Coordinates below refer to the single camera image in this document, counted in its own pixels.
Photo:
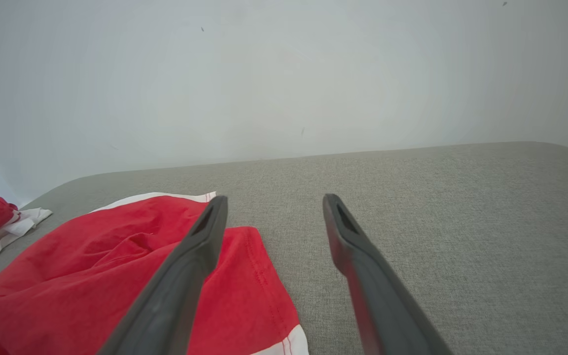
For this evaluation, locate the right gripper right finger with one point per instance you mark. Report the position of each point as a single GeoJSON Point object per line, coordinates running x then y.
{"type": "Point", "coordinates": [382, 296]}

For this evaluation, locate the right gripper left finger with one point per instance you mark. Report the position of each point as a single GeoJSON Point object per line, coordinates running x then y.
{"type": "Point", "coordinates": [175, 291]}

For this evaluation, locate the red shorts white hem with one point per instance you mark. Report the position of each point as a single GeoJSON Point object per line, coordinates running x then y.
{"type": "Point", "coordinates": [77, 276]}

